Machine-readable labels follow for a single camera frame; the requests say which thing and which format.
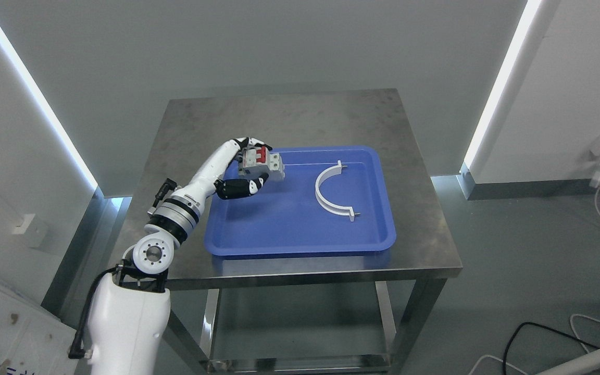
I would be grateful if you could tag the white wall box left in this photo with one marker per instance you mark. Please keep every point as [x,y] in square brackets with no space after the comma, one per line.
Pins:
[31,232]

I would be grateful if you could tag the white curved pipe clamp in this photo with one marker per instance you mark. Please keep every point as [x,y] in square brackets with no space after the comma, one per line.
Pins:
[334,194]

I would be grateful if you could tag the blue plastic tray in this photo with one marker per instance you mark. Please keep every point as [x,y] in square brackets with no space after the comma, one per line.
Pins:
[285,219]

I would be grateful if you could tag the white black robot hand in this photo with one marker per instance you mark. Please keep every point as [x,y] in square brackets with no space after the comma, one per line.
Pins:
[227,166]

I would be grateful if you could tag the grey red circuit breaker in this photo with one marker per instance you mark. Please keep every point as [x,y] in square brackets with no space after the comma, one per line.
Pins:
[259,160]

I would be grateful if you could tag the white cardboard box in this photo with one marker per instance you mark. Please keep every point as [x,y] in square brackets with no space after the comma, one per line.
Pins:
[32,341]

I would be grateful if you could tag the stainless steel table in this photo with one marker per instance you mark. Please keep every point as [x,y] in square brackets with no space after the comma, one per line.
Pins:
[408,277]

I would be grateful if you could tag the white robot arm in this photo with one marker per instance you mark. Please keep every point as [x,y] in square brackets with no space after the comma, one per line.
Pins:
[128,306]

